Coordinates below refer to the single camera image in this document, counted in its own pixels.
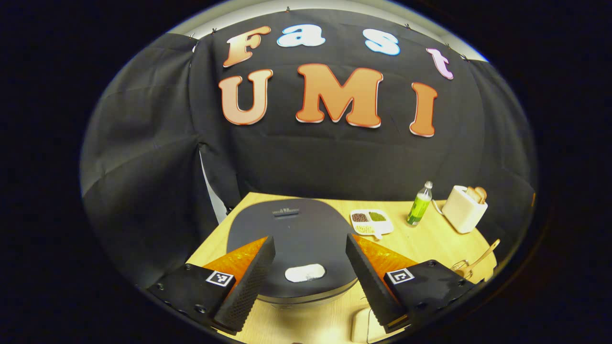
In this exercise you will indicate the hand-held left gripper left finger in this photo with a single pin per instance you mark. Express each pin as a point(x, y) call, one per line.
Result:
point(251, 282)

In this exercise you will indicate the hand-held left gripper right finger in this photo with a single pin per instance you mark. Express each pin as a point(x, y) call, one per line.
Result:
point(366, 282)

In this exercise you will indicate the black rice cooker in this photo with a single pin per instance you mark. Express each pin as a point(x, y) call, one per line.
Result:
point(306, 234)

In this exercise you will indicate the wooden spoon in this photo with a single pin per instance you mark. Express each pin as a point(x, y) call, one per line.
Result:
point(480, 258)

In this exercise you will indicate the white divided bean dish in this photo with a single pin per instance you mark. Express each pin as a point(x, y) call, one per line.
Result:
point(370, 224)

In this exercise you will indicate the green drink bottle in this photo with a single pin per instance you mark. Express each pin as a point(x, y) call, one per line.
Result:
point(418, 208)

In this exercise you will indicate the white toaster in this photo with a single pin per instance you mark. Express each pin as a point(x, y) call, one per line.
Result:
point(461, 212)

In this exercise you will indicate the toasted bread slice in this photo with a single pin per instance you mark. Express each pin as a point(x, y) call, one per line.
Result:
point(482, 192)
point(473, 195)

